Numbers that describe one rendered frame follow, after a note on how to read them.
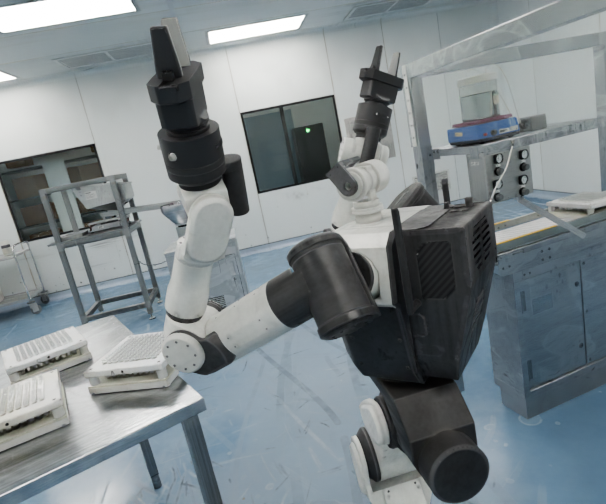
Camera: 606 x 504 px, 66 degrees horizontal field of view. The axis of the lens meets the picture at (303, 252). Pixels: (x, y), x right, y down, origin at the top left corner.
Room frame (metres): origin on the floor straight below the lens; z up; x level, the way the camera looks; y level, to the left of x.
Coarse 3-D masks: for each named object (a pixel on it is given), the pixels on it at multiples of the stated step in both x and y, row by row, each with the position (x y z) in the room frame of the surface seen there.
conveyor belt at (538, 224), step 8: (528, 224) 2.14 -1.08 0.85; (536, 224) 2.11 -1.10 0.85; (544, 224) 2.09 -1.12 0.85; (552, 224) 2.06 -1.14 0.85; (584, 224) 1.96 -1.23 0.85; (496, 232) 2.12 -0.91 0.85; (504, 232) 2.09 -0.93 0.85; (512, 232) 2.06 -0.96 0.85; (520, 232) 2.04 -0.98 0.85; (528, 232) 2.01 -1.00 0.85; (560, 232) 1.92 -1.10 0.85; (496, 240) 1.99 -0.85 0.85; (504, 240) 1.96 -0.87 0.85; (536, 240) 1.88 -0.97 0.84; (512, 248) 1.84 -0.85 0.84
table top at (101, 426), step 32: (96, 320) 1.97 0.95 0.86; (96, 352) 1.57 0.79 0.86; (0, 384) 1.46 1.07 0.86; (64, 384) 1.35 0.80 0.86; (96, 416) 1.10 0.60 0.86; (128, 416) 1.06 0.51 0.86; (160, 416) 1.03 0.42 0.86; (192, 416) 1.06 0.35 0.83; (32, 448) 1.01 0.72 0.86; (64, 448) 0.98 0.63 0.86; (96, 448) 0.95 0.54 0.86; (128, 448) 0.98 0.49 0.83; (0, 480) 0.90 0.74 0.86; (32, 480) 0.88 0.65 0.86; (64, 480) 0.90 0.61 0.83
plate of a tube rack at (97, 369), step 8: (128, 336) 1.46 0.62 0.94; (144, 336) 1.43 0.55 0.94; (120, 344) 1.40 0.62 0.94; (144, 360) 1.23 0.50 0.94; (152, 360) 1.21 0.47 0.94; (160, 360) 1.20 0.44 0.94; (88, 368) 1.25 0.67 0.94; (96, 368) 1.24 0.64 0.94; (104, 368) 1.23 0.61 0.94; (112, 368) 1.22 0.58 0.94; (120, 368) 1.21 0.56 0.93; (128, 368) 1.20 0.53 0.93; (136, 368) 1.20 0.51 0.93; (144, 368) 1.19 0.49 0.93; (152, 368) 1.19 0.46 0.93; (160, 368) 1.18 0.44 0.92; (88, 376) 1.23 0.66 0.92; (96, 376) 1.22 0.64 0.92
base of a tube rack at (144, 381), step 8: (168, 368) 1.24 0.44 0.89; (104, 376) 1.28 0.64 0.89; (128, 376) 1.25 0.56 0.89; (136, 376) 1.24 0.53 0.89; (144, 376) 1.22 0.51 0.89; (152, 376) 1.21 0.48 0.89; (168, 376) 1.20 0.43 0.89; (104, 384) 1.23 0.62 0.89; (112, 384) 1.22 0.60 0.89; (120, 384) 1.21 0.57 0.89; (128, 384) 1.20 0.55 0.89; (136, 384) 1.20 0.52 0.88; (144, 384) 1.19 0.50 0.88; (152, 384) 1.19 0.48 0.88; (160, 384) 1.18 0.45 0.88; (168, 384) 1.18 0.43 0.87; (96, 392) 1.23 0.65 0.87; (104, 392) 1.22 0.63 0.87
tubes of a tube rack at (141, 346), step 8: (152, 336) 1.38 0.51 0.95; (160, 336) 1.37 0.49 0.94; (128, 344) 1.36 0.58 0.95; (136, 344) 1.34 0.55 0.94; (144, 344) 1.33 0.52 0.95; (152, 344) 1.32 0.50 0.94; (160, 344) 1.30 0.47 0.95; (120, 352) 1.31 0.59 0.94; (128, 352) 1.29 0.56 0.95; (136, 352) 1.27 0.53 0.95; (144, 352) 1.26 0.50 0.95; (152, 352) 1.25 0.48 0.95
